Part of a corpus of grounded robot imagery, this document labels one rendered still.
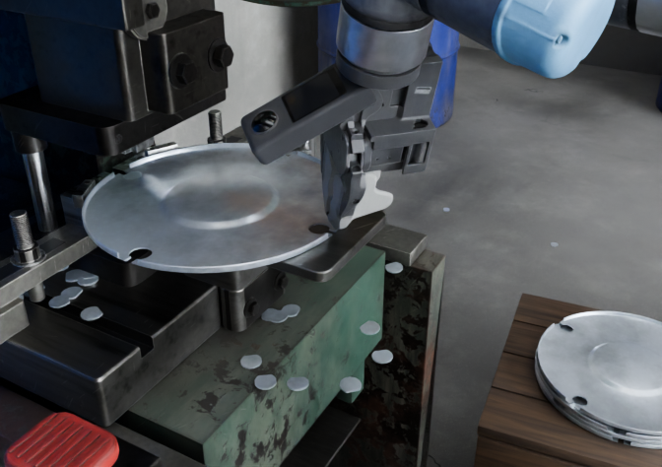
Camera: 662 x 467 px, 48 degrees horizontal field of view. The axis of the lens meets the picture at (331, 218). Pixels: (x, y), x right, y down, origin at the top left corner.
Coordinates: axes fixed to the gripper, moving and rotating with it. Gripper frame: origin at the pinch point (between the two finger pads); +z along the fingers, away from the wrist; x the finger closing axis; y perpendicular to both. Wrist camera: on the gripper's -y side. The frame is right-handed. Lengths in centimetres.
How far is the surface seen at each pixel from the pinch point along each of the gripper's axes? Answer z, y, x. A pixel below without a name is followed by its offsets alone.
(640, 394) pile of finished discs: 40, 51, -9
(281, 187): 4.8, -2.4, 9.8
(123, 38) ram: -14.0, -17.6, 13.6
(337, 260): -0.3, -1.1, -5.7
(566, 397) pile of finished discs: 42, 40, -7
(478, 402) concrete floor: 90, 49, 17
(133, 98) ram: -8.4, -17.4, 11.9
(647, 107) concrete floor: 135, 207, 152
